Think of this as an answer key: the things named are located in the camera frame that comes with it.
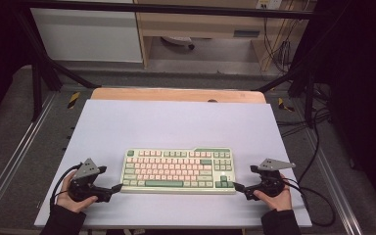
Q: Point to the black metal frame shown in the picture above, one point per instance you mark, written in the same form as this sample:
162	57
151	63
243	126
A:
176	9

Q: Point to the wooden table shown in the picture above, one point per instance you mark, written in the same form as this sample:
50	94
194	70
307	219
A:
176	95

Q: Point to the white wall socket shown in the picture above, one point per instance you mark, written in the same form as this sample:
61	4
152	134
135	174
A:
269	4

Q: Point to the office chair base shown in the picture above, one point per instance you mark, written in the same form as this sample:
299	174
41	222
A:
178	40

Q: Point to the white cabinet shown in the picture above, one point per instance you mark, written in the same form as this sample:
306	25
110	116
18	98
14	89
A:
88	36

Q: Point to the person's right hand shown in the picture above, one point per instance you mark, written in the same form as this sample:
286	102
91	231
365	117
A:
280	202

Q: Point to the white table board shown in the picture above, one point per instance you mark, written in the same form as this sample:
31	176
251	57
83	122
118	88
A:
176	127

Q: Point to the cream pink green keyboard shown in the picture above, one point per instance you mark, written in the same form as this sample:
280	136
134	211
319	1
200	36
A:
176	169

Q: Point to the yellow black floor tape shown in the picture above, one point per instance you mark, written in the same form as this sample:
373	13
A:
73	100
284	105

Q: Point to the light wooden office desk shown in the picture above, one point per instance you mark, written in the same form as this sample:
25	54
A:
192	24

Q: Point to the aluminium floor rail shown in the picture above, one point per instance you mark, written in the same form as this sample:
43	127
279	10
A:
336	196
13	164

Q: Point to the person's left hand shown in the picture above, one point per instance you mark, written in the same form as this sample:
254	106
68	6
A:
67	202

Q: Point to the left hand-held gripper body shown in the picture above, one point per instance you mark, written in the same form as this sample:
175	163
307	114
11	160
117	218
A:
84	187

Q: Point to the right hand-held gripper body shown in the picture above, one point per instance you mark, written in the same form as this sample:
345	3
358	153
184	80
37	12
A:
271	182

